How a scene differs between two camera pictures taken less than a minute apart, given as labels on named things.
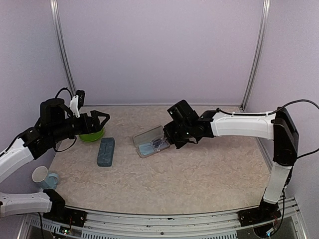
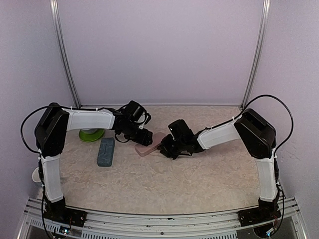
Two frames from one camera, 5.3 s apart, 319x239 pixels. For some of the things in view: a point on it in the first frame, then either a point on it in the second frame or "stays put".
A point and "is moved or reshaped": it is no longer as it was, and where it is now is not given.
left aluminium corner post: [56, 21] stays put
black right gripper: [167, 129] -> [164, 147]
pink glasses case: [150, 141] is moved or reshaped
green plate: [92, 137] stays put
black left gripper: [88, 129] -> [144, 138]
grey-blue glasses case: [104, 158] stays put
